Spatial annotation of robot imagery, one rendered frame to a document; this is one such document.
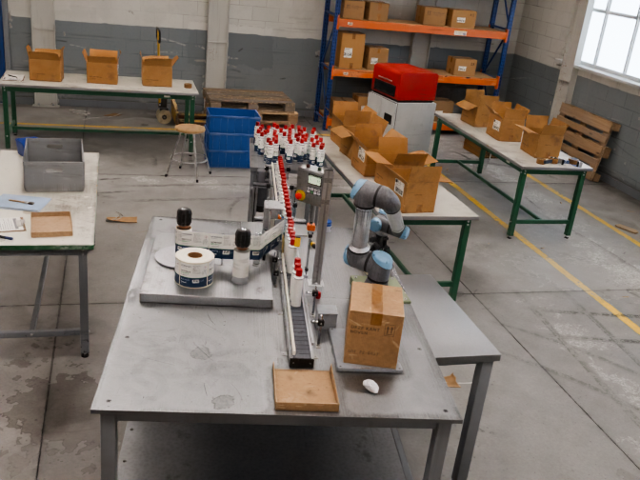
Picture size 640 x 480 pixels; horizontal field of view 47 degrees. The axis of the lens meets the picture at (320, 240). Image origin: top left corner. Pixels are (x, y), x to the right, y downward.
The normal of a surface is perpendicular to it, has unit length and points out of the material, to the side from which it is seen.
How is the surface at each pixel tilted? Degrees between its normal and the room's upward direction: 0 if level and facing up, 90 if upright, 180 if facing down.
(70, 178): 90
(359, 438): 1
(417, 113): 90
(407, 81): 90
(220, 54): 90
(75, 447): 0
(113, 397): 0
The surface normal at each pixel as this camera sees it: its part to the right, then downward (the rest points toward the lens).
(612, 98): -0.96, 0.00
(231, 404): 0.11, -0.92
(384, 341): -0.07, 0.37
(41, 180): 0.31, 0.39
